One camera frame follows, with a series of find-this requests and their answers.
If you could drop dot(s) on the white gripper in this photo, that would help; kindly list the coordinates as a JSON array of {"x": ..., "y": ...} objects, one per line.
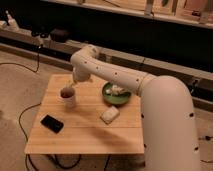
[{"x": 78, "y": 76}]

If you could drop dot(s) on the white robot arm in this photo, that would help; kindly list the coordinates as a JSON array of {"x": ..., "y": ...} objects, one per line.
[{"x": 169, "y": 122}]

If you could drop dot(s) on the wooden table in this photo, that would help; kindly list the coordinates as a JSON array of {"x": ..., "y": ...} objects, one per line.
[{"x": 84, "y": 132}]

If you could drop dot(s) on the white food in bowl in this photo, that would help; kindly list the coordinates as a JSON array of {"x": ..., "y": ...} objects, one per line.
[{"x": 115, "y": 90}]

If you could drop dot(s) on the black smartphone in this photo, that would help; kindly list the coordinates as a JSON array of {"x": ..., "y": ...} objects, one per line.
[{"x": 52, "y": 124}]

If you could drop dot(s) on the white sponge block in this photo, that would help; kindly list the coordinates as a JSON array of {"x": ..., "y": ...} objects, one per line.
[{"x": 110, "y": 114}]

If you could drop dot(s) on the black device on ledge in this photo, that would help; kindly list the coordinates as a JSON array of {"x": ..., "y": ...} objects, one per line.
[{"x": 59, "y": 35}]

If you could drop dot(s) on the green bowl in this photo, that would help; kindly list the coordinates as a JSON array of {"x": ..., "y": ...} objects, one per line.
[{"x": 113, "y": 99}]

